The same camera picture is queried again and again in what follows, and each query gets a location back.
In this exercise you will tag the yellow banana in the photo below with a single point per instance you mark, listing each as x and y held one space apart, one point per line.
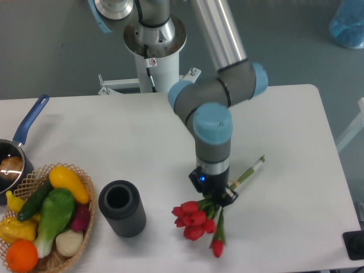
14 203

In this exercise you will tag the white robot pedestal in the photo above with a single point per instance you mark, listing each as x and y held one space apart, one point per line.
157 54

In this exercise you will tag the yellow gourd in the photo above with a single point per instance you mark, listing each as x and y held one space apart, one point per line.
13 230

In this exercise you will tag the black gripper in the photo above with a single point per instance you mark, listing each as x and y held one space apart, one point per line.
215 185

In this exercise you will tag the blue handled saucepan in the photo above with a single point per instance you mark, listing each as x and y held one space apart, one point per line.
10 148

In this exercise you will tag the orange fruit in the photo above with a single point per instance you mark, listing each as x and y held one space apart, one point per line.
22 256

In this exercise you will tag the bread roll in pan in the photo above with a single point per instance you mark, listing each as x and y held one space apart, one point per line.
11 168

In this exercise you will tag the white garlic bulb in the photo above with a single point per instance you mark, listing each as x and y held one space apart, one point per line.
68 242

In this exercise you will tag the green cucumber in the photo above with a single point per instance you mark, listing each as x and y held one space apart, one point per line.
34 203

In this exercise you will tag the yellow squash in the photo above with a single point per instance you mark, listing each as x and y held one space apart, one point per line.
63 177

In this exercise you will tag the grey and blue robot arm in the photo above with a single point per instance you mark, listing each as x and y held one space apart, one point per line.
203 108

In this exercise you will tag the blue plastic bag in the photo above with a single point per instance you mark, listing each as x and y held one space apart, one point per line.
346 28

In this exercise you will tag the white metal frame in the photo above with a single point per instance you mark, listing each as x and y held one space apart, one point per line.
355 126

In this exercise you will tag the dark grey ribbed vase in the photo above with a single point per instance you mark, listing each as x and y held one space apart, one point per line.
121 205

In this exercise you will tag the black device at edge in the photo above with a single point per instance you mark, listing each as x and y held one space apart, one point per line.
354 244

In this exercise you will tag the white pedestal base bracket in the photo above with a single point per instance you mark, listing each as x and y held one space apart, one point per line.
125 86

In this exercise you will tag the green bok choy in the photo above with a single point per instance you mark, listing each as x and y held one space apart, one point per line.
55 214

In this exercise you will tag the red tulip bouquet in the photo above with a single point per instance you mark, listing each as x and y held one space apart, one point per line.
204 217

